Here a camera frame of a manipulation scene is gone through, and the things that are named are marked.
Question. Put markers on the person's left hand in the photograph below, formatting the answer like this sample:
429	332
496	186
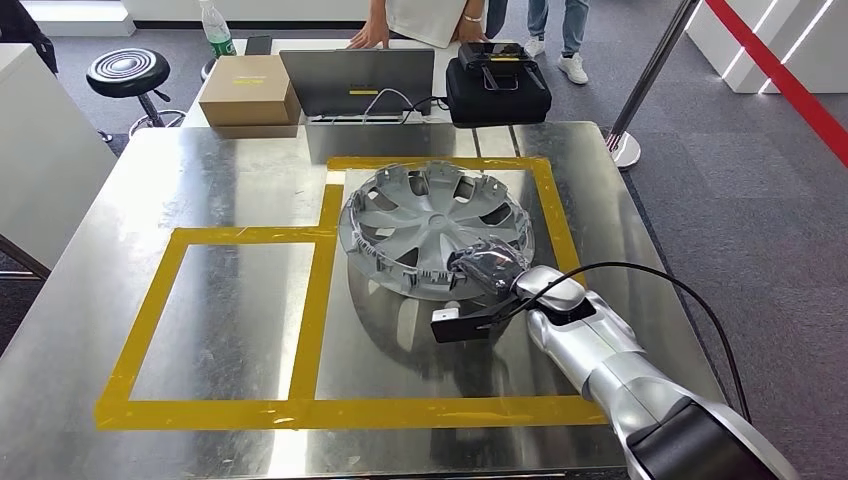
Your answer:
472	30

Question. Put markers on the person's right hand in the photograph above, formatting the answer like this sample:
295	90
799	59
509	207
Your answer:
374	34

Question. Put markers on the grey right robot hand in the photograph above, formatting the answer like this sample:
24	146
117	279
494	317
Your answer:
493	265

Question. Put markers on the grey plastic wheel hubcap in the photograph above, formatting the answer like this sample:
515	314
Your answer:
411	218

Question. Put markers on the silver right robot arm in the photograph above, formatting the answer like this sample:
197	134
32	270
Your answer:
596	351

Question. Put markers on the steel workbench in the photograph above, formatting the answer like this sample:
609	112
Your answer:
232	318

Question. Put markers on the black handheld controller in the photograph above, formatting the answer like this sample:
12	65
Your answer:
497	52

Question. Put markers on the grey laptop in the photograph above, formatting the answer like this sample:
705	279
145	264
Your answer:
358	73

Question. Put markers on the person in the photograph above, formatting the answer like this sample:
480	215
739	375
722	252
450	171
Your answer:
573	26
424	20

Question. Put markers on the white desk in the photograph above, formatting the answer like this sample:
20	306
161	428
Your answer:
311	43

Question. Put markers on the black carry case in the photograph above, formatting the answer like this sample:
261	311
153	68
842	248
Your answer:
497	106

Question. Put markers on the black phone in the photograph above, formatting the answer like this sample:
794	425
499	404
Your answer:
258	45

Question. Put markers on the closed cardboard box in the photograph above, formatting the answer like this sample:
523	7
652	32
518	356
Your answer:
248	93

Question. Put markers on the green label water bottle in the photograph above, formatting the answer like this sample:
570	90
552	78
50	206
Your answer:
215	33

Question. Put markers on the steel barrier stanchion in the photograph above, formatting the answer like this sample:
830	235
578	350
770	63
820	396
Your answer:
652	66

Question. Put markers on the black round stool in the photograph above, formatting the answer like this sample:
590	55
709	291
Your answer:
126	69

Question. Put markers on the white platform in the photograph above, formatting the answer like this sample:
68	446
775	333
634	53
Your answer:
79	20

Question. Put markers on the red barrier tape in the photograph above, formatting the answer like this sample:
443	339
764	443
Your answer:
782	79

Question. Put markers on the white cabinet with light strips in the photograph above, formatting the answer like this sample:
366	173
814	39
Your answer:
815	46

